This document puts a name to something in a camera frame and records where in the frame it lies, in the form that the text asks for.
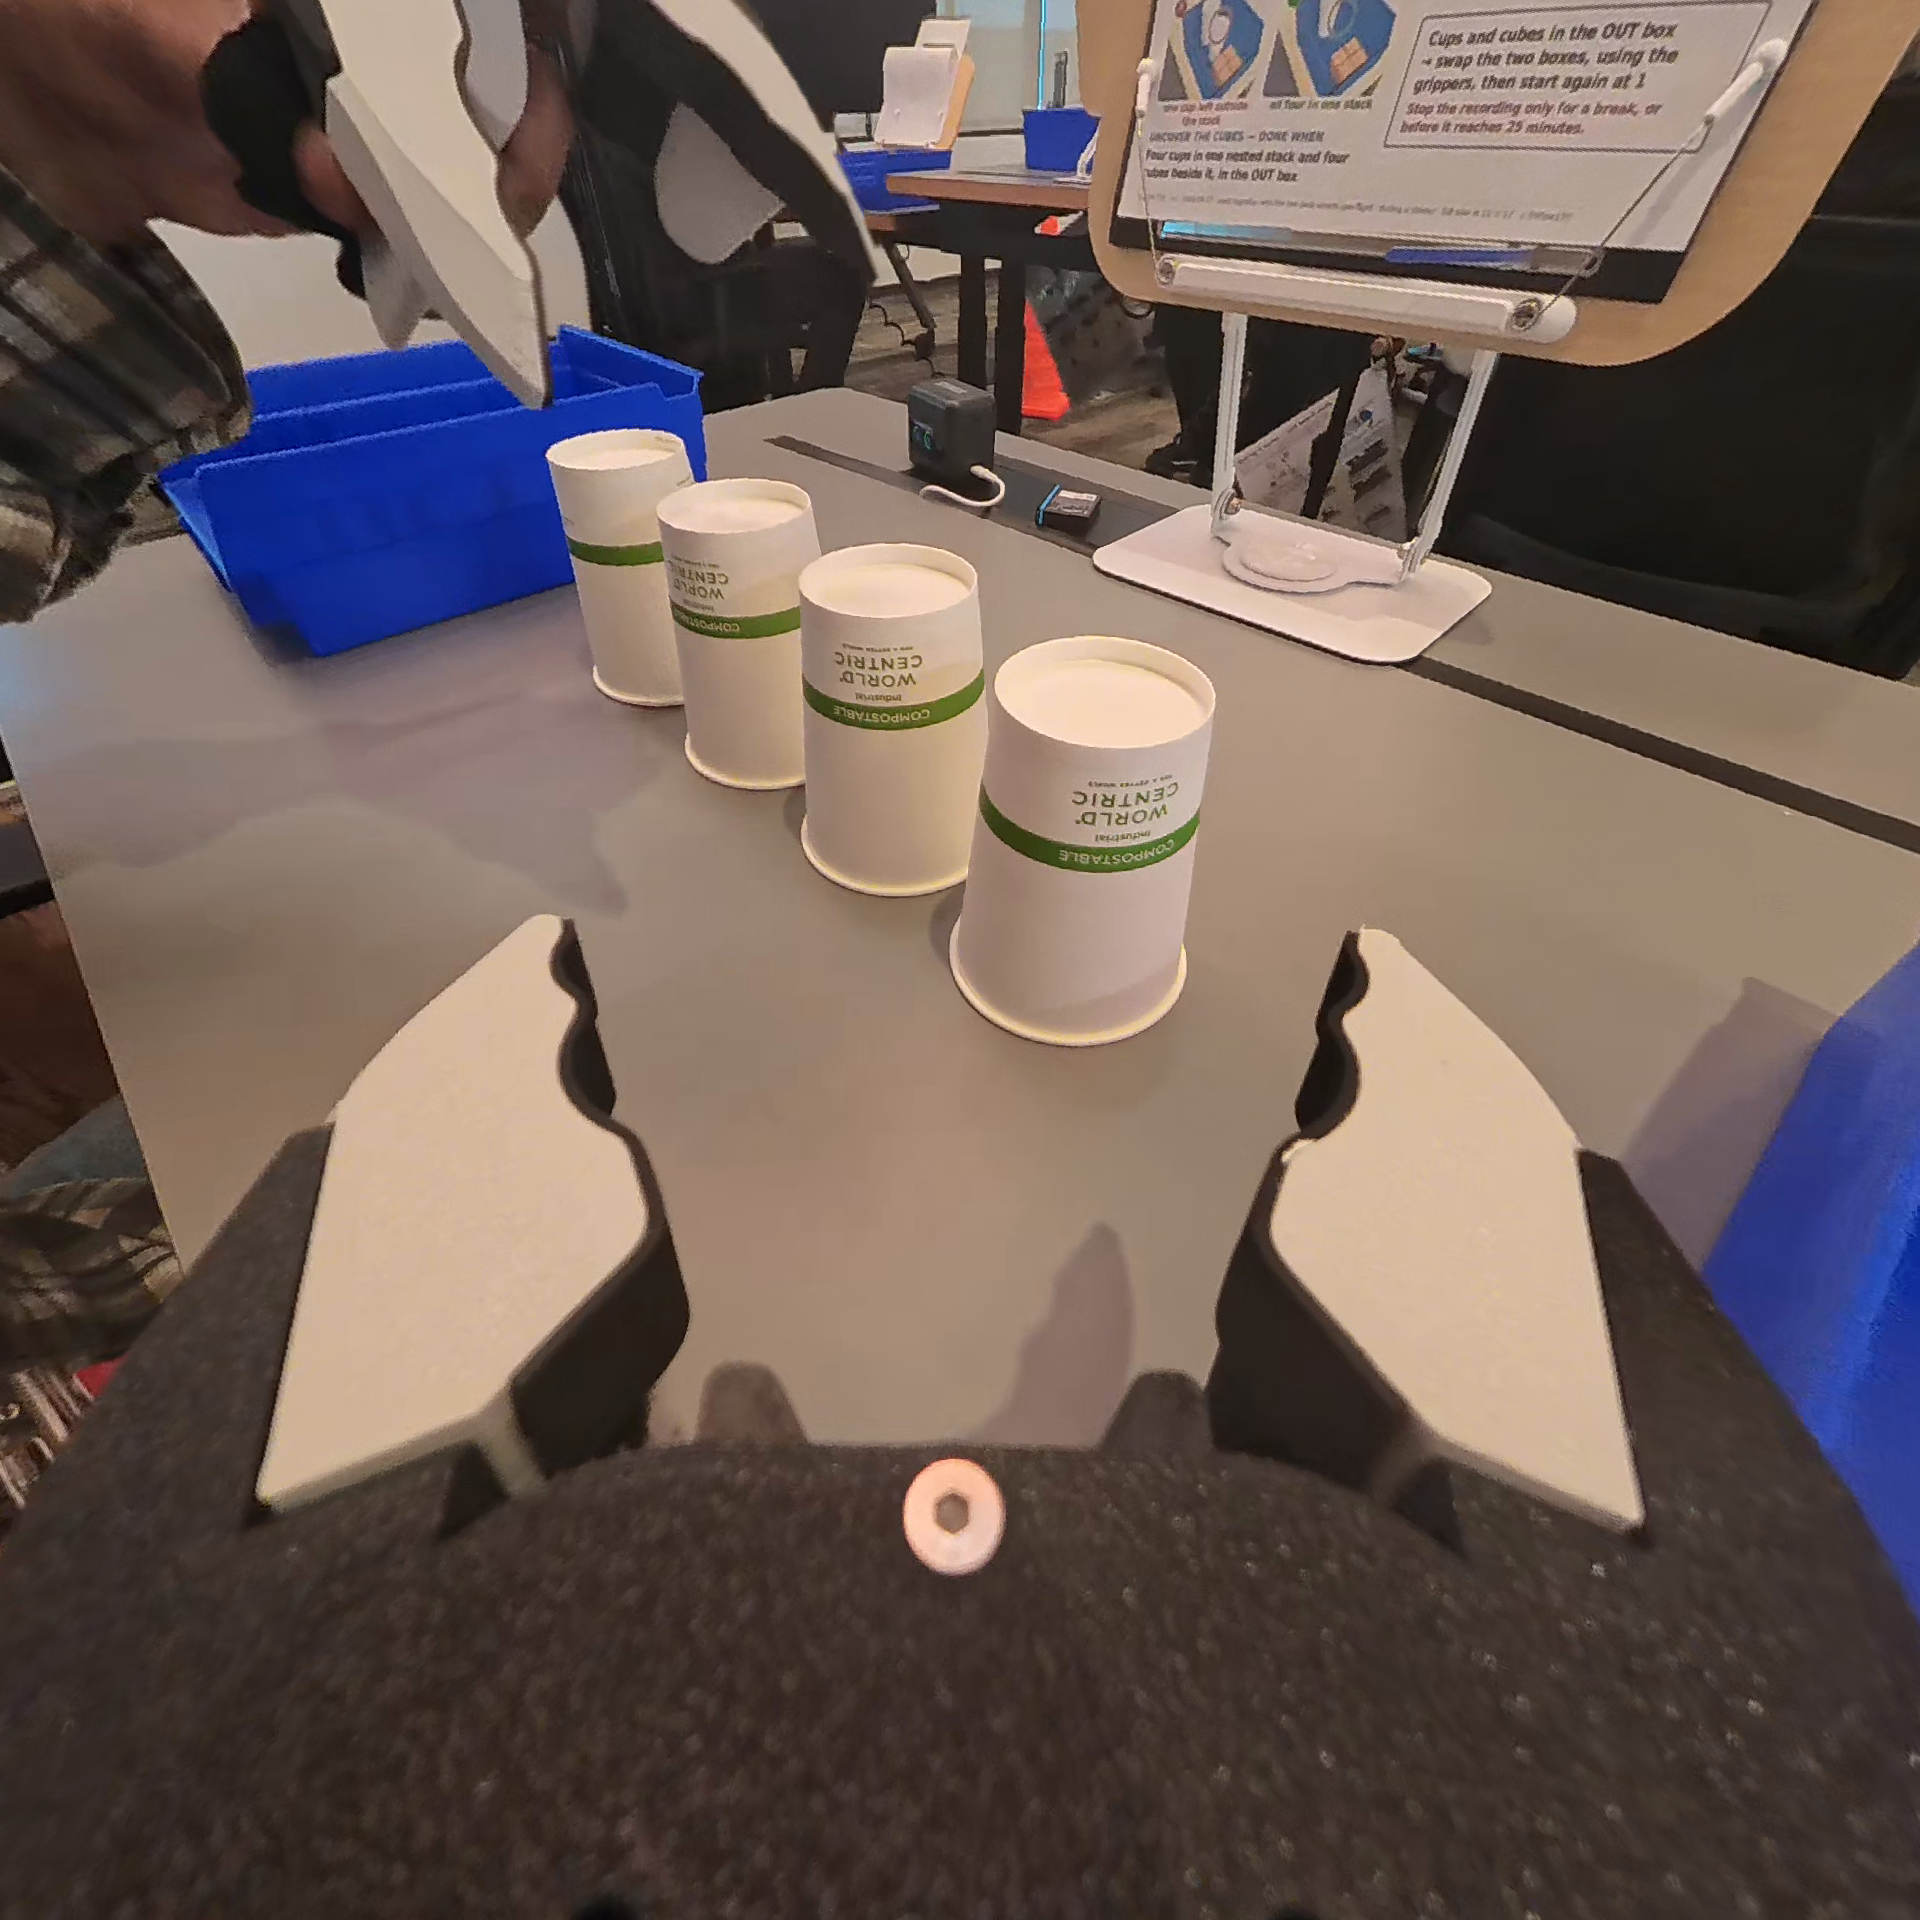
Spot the person's plaid shirt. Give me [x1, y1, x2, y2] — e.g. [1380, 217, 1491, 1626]
[0, 1103, 186, 1519]

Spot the person's left forearm plaid sleeve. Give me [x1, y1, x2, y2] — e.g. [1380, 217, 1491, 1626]
[0, 159, 251, 627]

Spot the blue plastic bin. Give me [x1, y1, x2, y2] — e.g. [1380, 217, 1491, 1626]
[1702, 945, 1920, 1615]
[157, 323, 706, 664]

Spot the wooden background desk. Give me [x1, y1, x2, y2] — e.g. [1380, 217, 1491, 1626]
[885, 165, 1098, 397]

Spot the white paper holder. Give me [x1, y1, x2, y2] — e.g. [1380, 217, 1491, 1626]
[878, 19, 975, 154]

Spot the printed leaflet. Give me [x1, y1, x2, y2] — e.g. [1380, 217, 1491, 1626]
[1237, 360, 1431, 531]

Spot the printed instruction sheet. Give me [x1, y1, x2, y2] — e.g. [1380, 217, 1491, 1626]
[1118, 0, 1819, 254]

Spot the white document stand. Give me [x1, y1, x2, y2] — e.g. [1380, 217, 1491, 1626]
[1092, 253, 1579, 666]

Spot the black office chair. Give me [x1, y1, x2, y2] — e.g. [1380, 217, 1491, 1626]
[575, 224, 879, 410]

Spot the white paper cup green band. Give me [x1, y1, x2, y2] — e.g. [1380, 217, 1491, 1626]
[655, 479, 821, 793]
[543, 431, 706, 712]
[949, 641, 1215, 1047]
[796, 546, 987, 898]

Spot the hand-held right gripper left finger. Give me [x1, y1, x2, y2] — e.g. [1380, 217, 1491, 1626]
[251, 915, 693, 1514]

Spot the person's left hand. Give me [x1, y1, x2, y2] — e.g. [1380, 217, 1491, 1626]
[0, 0, 362, 242]

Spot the black charger box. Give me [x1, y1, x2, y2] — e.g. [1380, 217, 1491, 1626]
[908, 378, 995, 489]

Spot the wooden document board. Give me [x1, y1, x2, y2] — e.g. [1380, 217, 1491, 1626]
[1076, 0, 1862, 366]

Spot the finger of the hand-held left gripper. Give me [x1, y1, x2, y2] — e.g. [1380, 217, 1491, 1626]
[316, 0, 553, 410]
[660, 0, 883, 281]

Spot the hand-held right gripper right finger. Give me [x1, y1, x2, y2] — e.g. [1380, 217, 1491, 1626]
[1205, 928, 1649, 1539]

